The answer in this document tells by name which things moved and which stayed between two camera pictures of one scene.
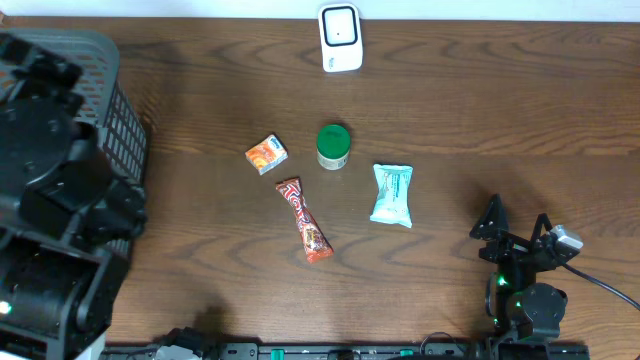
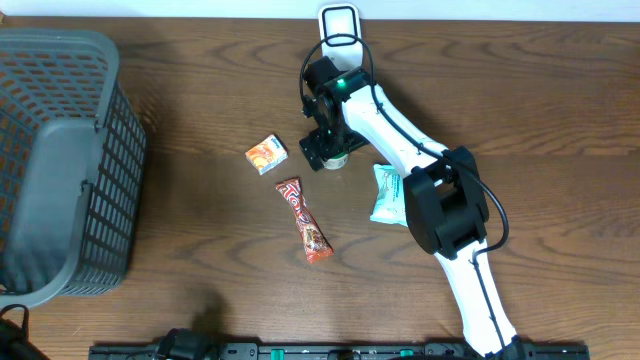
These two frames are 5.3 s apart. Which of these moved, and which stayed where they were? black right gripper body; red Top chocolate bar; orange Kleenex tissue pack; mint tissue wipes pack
Moved: black right gripper body
Stayed: red Top chocolate bar; mint tissue wipes pack; orange Kleenex tissue pack
